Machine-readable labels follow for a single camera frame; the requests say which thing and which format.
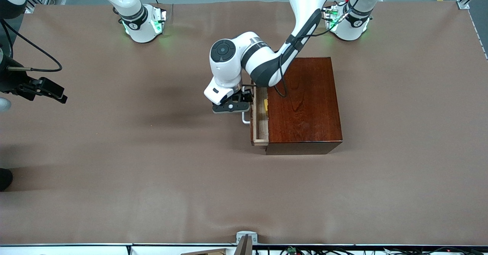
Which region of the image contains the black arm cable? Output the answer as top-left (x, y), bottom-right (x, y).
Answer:
top-left (274, 0), bottom-right (366, 98)
top-left (0, 19), bottom-right (63, 72)

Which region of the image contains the brown table cover mat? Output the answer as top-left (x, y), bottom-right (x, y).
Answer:
top-left (0, 0), bottom-right (488, 246)

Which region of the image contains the dark red wooden cabinet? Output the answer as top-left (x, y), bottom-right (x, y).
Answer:
top-left (265, 57), bottom-right (343, 156)

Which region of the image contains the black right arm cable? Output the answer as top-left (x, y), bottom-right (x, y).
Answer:
top-left (0, 19), bottom-right (63, 72)

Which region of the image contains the white table edge rail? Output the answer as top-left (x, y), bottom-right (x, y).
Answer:
top-left (0, 243), bottom-right (488, 255)

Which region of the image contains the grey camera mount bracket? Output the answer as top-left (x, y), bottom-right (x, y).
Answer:
top-left (236, 231), bottom-right (258, 245)

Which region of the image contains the light wood drawer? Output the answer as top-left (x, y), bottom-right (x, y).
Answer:
top-left (242, 87), bottom-right (269, 147)

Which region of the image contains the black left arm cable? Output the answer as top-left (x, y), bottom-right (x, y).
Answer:
top-left (274, 0), bottom-right (366, 98)

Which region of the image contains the black round object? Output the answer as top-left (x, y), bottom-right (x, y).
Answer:
top-left (0, 168), bottom-right (13, 191)

